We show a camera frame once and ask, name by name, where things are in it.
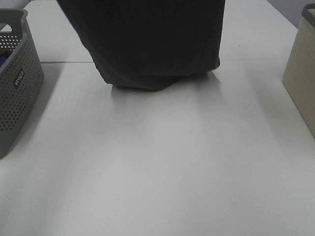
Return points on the beige bin with grey rim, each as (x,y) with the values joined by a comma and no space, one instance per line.
(299,75)

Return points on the blue cloth in basket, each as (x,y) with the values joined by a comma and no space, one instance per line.
(4,55)

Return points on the grey perforated plastic basket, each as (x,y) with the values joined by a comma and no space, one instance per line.
(21,76)

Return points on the dark navy towel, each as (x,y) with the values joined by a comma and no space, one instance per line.
(148,44)

